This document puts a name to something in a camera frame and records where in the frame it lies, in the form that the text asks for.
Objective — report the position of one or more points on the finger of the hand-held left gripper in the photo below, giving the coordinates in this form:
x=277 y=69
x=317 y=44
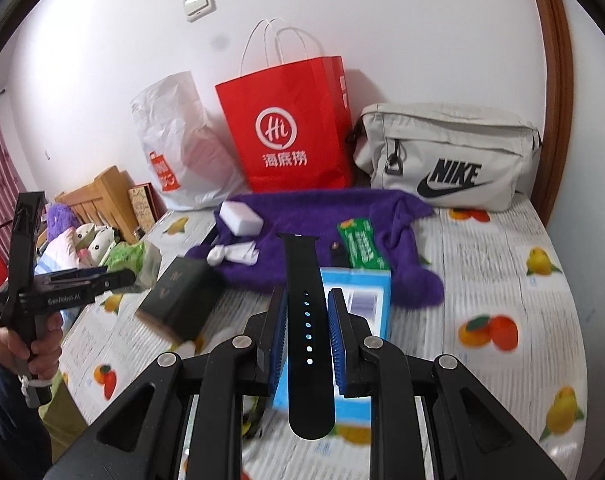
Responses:
x=120 y=280
x=95 y=273

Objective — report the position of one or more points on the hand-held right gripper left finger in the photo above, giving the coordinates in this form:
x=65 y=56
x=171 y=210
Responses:
x=280 y=330

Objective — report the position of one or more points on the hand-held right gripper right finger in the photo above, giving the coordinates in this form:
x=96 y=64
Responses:
x=337 y=340

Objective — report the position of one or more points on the light green cloth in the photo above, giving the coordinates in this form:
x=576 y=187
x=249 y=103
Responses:
x=127 y=257

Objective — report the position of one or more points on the white glove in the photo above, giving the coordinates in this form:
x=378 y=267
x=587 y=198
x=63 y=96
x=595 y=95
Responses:
x=232 y=254

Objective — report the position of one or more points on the green tissue packet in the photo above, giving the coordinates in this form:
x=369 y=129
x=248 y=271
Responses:
x=360 y=242

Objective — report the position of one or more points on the purple fuzzy cloth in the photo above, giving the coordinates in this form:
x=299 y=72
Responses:
x=302 y=215

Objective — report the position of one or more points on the white sponge block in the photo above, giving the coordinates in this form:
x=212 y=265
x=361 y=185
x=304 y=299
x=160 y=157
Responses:
x=240 y=217

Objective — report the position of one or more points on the person's left forearm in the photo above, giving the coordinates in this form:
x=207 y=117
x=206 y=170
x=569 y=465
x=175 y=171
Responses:
x=7 y=410

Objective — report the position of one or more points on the person's left hand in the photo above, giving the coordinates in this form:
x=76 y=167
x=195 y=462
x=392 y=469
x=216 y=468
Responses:
x=45 y=355

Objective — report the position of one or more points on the striped pastel pillow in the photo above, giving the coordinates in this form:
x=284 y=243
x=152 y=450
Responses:
x=57 y=255

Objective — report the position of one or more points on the white spotted plush toy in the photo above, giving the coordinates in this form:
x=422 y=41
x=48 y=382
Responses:
x=95 y=242

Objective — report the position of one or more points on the blue cardboard box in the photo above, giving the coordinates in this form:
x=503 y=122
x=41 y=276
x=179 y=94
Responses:
x=365 y=305

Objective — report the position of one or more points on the purple plush toy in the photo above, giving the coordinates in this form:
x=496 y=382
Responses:
x=60 y=220

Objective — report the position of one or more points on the dark green gold box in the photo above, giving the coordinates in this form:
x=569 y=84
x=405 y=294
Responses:
x=182 y=295

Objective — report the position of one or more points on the patterned notebook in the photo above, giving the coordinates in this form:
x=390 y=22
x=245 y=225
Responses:
x=142 y=207

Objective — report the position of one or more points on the wooden bed headboard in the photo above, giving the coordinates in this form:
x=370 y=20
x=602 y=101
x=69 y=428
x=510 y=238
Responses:
x=110 y=195

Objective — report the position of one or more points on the white plastic shopping bag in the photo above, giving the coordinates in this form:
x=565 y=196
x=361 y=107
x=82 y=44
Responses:
x=192 y=160

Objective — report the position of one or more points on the olive green blanket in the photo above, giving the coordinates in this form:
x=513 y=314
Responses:
x=62 y=410

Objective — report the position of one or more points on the fruit print tablecloth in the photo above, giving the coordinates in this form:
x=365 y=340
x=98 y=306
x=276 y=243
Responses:
x=482 y=285

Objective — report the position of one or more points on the red paper bag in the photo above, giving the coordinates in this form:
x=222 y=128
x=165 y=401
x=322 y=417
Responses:
x=292 y=110

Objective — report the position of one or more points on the grey waist bag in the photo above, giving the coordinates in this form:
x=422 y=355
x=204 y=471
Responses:
x=457 y=135

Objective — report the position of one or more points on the white wall switch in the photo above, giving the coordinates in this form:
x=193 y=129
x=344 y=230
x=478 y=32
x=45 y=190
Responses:
x=199 y=4

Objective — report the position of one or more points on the brown wooden door frame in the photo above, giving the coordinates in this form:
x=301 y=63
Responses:
x=557 y=85

